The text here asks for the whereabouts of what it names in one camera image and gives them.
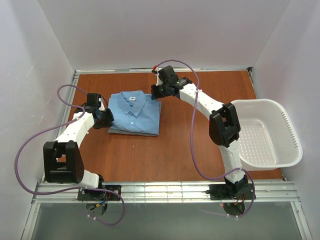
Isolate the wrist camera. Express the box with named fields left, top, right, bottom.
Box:
left=98, top=97, right=105, bottom=111
left=151, top=65, right=163, bottom=86

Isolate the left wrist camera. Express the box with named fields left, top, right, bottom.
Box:
left=98, top=97, right=105, bottom=111

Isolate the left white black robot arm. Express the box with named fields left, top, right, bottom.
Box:
left=43, top=93, right=114, bottom=189

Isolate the white plastic laundry basket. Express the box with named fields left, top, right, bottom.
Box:
left=232, top=99, right=303, bottom=171

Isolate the light blue long sleeve shirt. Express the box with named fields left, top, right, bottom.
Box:
left=108, top=90, right=162, bottom=135

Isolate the aluminium right frame rail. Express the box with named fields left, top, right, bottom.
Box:
left=246, top=66, right=257, bottom=98

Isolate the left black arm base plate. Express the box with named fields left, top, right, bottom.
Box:
left=77, top=184, right=122, bottom=202

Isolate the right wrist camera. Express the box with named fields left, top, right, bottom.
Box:
left=151, top=65, right=163, bottom=86

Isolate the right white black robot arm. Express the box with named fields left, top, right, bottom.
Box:
left=151, top=65, right=248, bottom=197

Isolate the grey long sleeve shirt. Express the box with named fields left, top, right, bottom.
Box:
left=108, top=128, right=158, bottom=137

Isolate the aluminium front frame rail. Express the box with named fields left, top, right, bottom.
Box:
left=32, top=179, right=300, bottom=204

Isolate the aluminium back frame rail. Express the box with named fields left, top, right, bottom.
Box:
left=74, top=67, right=248, bottom=75

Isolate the aluminium left frame rail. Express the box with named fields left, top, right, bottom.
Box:
left=41, top=69, right=81, bottom=182

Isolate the aluminium frame rail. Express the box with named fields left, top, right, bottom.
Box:
left=32, top=179, right=300, bottom=204
left=74, top=67, right=248, bottom=75
left=246, top=66, right=257, bottom=98
left=41, top=69, right=81, bottom=182

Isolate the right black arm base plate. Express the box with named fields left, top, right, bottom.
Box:
left=205, top=183, right=256, bottom=200

